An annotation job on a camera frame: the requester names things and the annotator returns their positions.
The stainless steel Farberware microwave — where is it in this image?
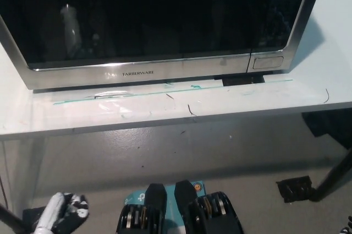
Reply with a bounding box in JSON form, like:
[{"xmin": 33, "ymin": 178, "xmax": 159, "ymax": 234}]
[{"xmin": 0, "ymin": 0, "xmax": 328, "ymax": 94}]

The silver door release button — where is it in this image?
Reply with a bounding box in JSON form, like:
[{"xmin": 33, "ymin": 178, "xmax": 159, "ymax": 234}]
[{"xmin": 252, "ymin": 56, "xmax": 285, "ymax": 70}]

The dark object under table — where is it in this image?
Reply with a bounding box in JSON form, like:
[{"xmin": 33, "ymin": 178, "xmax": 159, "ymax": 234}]
[{"xmin": 301, "ymin": 110, "xmax": 352, "ymax": 150}]

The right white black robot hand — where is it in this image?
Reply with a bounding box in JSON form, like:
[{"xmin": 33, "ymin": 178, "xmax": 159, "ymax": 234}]
[{"xmin": 340, "ymin": 215, "xmax": 352, "ymax": 234}]

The teal tape line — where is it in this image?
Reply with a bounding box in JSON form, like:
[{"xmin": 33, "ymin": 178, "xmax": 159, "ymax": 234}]
[{"xmin": 53, "ymin": 79, "xmax": 294, "ymax": 106}]

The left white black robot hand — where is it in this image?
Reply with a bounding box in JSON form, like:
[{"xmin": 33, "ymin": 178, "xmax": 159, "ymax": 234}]
[{"xmin": 32, "ymin": 191, "xmax": 90, "ymax": 234}]

